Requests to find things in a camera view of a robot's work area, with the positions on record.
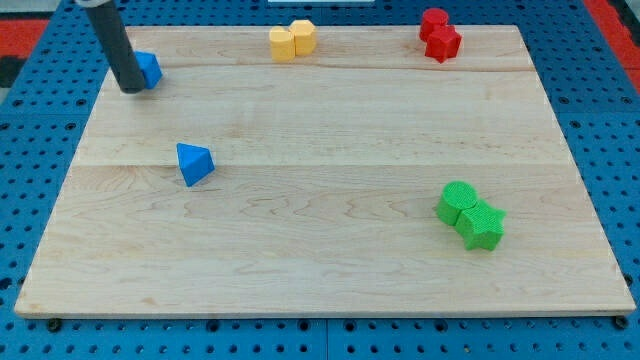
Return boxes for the light wooden board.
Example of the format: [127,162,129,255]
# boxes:
[15,25,635,319]

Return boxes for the blue triangle block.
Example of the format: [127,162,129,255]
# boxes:
[176,143,215,187]

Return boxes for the green cylinder block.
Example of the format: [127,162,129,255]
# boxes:
[436,181,478,226]

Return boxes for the yellow heart block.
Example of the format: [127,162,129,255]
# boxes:
[269,26,296,62]

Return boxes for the yellow hexagon block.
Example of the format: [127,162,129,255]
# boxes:
[289,20,317,56]

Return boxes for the green star block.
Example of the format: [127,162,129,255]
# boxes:
[454,199,507,251]

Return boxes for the red star block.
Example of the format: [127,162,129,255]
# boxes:
[425,25,462,63]

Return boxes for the red cylinder block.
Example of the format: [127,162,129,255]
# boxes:
[419,8,449,42]

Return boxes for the blue cube block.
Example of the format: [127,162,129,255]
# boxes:
[135,51,163,89]

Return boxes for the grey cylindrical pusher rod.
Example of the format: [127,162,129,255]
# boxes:
[76,0,145,94]

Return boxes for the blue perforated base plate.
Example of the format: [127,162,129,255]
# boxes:
[1,1,639,359]

